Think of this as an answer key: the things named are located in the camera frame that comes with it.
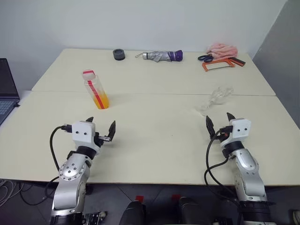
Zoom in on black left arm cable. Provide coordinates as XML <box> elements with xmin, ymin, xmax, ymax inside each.
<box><xmin>44</xmin><ymin>123</ymin><xmax>74</xmax><ymax>200</ymax></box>

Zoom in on black round lid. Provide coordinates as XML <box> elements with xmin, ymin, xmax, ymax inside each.
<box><xmin>112</xmin><ymin>48</ymin><xmax>126</xmax><ymax>61</ymax></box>

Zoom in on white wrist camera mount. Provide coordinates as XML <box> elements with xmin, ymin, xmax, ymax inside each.
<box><xmin>220</xmin><ymin>118</ymin><xmax>252</xmax><ymax>149</ymax></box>
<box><xmin>71</xmin><ymin>120</ymin><xmax>102</xmax><ymax>157</ymax></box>

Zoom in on dark grey laptop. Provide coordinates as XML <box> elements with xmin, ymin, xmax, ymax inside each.
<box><xmin>0</xmin><ymin>58</ymin><xmax>21</xmax><ymax>126</ymax></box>

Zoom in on grey partition panel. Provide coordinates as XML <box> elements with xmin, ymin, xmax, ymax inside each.
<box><xmin>251</xmin><ymin>20</ymin><xmax>300</xmax><ymax>131</ymax></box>

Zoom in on pink towel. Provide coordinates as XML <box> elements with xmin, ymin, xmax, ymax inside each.
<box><xmin>206</xmin><ymin>42</ymin><xmax>239</xmax><ymax>60</ymax></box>

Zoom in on white floor cables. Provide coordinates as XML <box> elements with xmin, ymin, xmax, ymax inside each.
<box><xmin>0</xmin><ymin>179</ymin><xmax>21</xmax><ymax>208</ymax></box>

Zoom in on clear wine glass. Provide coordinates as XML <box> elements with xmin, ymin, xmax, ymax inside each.
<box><xmin>194</xmin><ymin>85</ymin><xmax>235</xmax><ymax>116</ymax></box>

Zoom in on orange hacksaw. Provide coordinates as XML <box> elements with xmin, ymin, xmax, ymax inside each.
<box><xmin>202</xmin><ymin>56</ymin><xmax>247</xmax><ymax>73</ymax></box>

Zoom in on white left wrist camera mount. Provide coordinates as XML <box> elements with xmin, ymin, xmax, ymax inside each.
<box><xmin>71</xmin><ymin>120</ymin><xmax>102</xmax><ymax>157</ymax></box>

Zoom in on bottle with orange juice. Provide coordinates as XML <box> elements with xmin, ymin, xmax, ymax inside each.
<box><xmin>82</xmin><ymin>69</ymin><xmax>110</xmax><ymax>110</ymax></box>

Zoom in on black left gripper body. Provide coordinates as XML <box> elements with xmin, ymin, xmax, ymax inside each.
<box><xmin>93</xmin><ymin>132</ymin><xmax>112</xmax><ymax>150</ymax></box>

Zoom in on dark blue scissors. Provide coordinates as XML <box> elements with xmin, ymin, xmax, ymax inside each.
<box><xmin>197</xmin><ymin>53</ymin><xmax>215</xmax><ymax>63</ymax></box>

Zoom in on dark rounded shape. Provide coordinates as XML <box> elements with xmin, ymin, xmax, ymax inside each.
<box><xmin>177</xmin><ymin>196</ymin><xmax>210</xmax><ymax>225</ymax></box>
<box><xmin>119</xmin><ymin>200</ymin><xmax>148</xmax><ymax>225</ymax></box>

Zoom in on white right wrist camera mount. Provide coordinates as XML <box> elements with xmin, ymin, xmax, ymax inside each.
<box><xmin>220</xmin><ymin>118</ymin><xmax>252</xmax><ymax>149</ymax></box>

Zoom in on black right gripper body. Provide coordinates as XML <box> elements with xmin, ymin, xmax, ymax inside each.
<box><xmin>211</xmin><ymin>126</ymin><xmax>234</xmax><ymax>142</ymax></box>

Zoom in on folded silver purple umbrella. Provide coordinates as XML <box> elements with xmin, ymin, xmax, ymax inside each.
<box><xmin>135</xmin><ymin>50</ymin><xmax>184</xmax><ymax>63</ymax></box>

